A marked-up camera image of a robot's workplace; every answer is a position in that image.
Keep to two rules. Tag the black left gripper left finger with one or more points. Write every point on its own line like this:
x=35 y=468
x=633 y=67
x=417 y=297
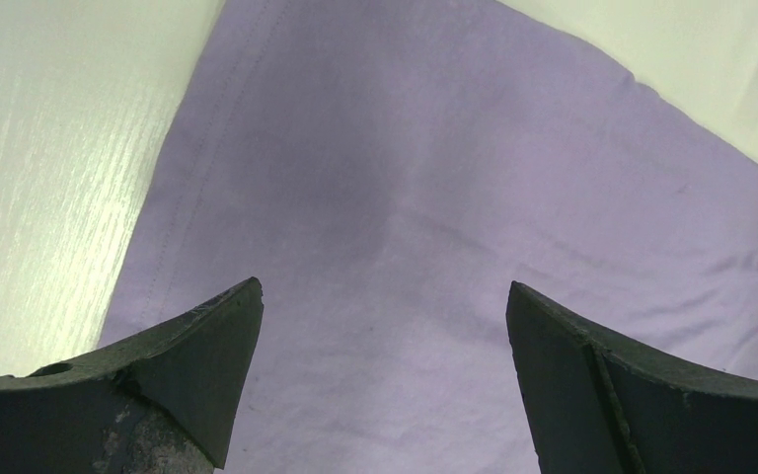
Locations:
x=161 y=401

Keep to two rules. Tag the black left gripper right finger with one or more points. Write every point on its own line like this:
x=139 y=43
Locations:
x=598 y=401

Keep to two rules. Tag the purple t shirt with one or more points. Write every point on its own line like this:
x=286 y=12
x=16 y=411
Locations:
x=387 y=169

